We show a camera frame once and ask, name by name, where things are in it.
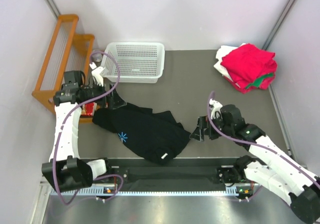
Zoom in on orange wooden rack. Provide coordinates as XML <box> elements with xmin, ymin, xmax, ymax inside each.
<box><xmin>32</xmin><ymin>14</ymin><xmax>95</xmax><ymax>114</ymax></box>

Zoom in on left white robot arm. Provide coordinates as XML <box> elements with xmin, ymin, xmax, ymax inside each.
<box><xmin>41</xmin><ymin>67</ymin><xmax>126</xmax><ymax>192</ymax></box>

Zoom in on white plastic perforated basket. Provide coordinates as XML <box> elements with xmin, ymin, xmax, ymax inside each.
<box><xmin>101</xmin><ymin>42</ymin><xmax>165</xmax><ymax>83</ymax></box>

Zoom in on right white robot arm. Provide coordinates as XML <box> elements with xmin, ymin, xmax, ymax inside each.
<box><xmin>190</xmin><ymin>100</ymin><xmax>320</xmax><ymax>224</ymax></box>

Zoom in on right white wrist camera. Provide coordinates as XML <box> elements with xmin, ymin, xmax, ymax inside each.
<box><xmin>209</xmin><ymin>99</ymin><xmax>223</xmax><ymax>120</ymax></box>

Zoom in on small clear plastic cup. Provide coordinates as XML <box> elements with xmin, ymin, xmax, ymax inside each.
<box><xmin>91</xmin><ymin>50</ymin><xmax>103</xmax><ymax>62</ymax></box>

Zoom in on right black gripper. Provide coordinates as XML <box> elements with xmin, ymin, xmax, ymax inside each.
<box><xmin>190</xmin><ymin>114</ymin><xmax>234</xmax><ymax>142</ymax></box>

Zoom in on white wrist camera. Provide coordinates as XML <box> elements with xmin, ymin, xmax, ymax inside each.
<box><xmin>89</xmin><ymin>62</ymin><xmax>105</xmax><ymax>87</ymax></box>
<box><xmin>209</xmin><ymin>99</ymin><xmax>223</xmax><ymax>120</ymax></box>

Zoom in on red folded t shirt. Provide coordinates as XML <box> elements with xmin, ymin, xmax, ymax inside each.
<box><xmin>221</xmin><ymin>43</ymin><xmax>278</xmax><ymax>94</ymax></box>

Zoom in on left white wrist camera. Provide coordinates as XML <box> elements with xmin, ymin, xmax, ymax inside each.
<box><xmin>89</xmin><ymin>62</ymin><xmax>105</xmax><ymax>87</ymax></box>

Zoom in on white slotted cable duct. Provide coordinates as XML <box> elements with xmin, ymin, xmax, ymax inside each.
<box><xmin>49</xmin><ymin>186</ymin><xmax>253</xmax><ymax>197</ymax></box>

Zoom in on white folded t shirt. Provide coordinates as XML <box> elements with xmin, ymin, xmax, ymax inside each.
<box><xmin>213</xmin><ymin>45</ymin><xmax>238</xmax><ymax>82</ymax></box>

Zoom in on black t shirt blue logo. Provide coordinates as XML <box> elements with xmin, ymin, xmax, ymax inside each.
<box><xmin>92</xmin><ymin>103</ymin><xmax>191</xmax><ymax>165</ymax></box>

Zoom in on red box in rack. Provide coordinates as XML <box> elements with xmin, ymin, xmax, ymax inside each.
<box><xmin>81</xmin><ymin>102</ymin><xmax>97</xmax><ymax>117</ymax></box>

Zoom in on green folded t shirt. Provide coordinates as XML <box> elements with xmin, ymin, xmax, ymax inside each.
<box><xmin>245</xmin><ymin>73</ymin><xmax>275</xmax><ymax>90</ymax></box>

